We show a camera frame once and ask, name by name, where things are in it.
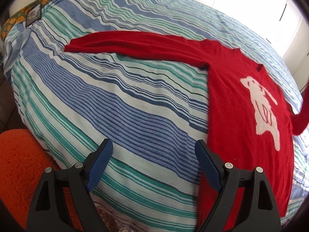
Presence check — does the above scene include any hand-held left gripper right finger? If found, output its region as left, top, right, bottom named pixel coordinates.
left=194, top=139, right=282, bottom=232

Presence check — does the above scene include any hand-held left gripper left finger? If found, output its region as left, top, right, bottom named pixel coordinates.
left=26, top=138, right=114, bottom=232

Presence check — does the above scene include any red sweater with white print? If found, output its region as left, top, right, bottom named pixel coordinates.
left=64, top=31, right=309, bottom=223

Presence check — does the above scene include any blue green striped duvet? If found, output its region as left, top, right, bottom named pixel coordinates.
left=3, top=0, right=309, bottom=232

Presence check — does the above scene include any orange fluffy rug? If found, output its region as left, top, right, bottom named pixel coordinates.
left=0, top=129, right=80, bottom=232

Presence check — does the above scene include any small dark photo card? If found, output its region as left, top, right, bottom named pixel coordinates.
left=25, top=5, right=41, bottom=27

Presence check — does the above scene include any green sheet with orange flowers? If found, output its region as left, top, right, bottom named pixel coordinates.
left=0, top=0, right=97, bottom=40

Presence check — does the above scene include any white wardrobe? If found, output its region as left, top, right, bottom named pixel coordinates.
left=169, top=0, right=309, bottom=95

